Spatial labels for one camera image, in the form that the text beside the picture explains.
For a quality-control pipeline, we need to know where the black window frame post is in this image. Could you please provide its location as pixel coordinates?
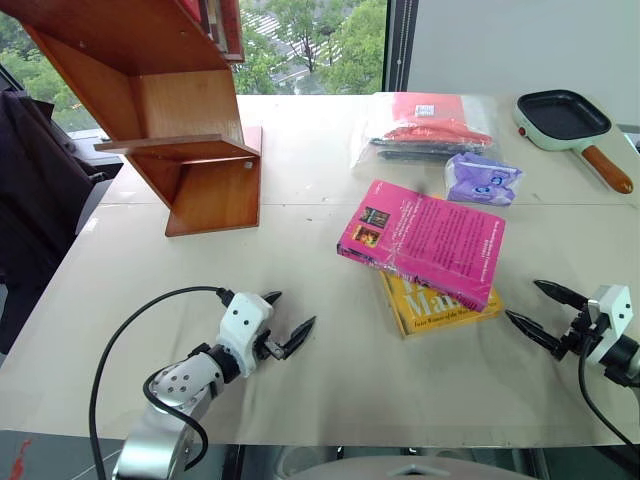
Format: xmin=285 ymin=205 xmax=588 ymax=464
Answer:
xmin=381 ymin=0 xmax=420 ymax=94

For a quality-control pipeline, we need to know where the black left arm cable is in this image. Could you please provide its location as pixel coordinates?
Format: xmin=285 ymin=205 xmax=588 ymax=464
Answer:
xmin=88 ymin=285 xmax=234 ymax=480

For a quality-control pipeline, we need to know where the clear plastic zip bag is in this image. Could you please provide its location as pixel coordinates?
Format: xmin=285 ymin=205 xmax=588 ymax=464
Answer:
xmin=349 ymin=91 xmax=502 ymax=172

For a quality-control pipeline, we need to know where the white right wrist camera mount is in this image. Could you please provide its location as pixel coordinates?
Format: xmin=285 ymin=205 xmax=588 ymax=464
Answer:
xmin=581 ymin=284 xmax=631 ymax=370

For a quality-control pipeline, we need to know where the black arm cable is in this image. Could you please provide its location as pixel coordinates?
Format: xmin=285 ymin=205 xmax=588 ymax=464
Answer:
xmin=88 ymin=285 xmax=234 ymax=480
xmin=577 ymin=333 xmax=640 ymax=450

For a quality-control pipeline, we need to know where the red folded cloth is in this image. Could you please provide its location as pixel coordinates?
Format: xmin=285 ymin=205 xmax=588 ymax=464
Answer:
xmin=369 ymin=93 xmax=494 ymax=150

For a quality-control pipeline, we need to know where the wooden shelf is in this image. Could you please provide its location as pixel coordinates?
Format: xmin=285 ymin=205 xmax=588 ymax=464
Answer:
xmin=8 ymin=0 xmax=264 ymax=238

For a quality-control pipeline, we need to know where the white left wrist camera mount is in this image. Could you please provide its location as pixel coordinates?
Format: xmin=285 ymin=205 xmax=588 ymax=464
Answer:
xmin=215 ymin=292 xmax=275 ymax=378

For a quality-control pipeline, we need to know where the pink paperback book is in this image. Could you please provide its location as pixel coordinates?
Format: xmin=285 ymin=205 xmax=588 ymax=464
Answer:
xmin=336 ymin=179 xmax=507 ymax=312

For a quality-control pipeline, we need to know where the yellow paperback book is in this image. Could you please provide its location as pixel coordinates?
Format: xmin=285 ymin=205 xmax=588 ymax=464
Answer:
xmin=379 ymin=269 xmax=504 ymax=341

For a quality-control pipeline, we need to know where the mint green frying pan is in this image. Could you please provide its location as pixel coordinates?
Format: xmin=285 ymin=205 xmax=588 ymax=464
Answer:
xmin=512 ymin=89 xmax=634 ymax=196

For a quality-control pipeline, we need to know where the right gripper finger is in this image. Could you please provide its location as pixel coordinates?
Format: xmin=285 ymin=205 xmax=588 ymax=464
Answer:
xmin=533 ymin=279 xmax=591 ymax=311
xmin=504 ymin=309 xmax=562 ymax=355

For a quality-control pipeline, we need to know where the purple tissue pack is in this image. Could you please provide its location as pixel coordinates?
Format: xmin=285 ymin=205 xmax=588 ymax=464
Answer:
xmin=444 ymin=151 xmax=524 ymax=208

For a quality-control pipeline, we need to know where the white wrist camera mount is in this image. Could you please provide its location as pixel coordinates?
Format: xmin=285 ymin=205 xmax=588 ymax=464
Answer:
xmin=581 ymin=284 xmax=631 ymax=370
xmin=215 ymin=292 xmax=275 ymax=378

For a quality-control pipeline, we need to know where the black chair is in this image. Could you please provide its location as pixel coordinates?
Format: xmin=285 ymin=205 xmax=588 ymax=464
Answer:
xmin=0 ymin=88 xmax=125 ymax=356

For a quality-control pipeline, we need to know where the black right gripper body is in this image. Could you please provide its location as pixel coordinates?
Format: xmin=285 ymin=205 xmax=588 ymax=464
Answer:
xmin=549 ymin=305 xmax=609 ymax=362

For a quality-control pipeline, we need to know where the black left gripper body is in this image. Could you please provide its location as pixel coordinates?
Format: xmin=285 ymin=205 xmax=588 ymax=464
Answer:
xmin=252 ymin=331 xmax=290 ymax=363

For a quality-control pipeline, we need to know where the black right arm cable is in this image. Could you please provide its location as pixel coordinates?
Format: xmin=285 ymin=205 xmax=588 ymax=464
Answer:
xmin=577 ymin=333 xmax=640 ymax=450

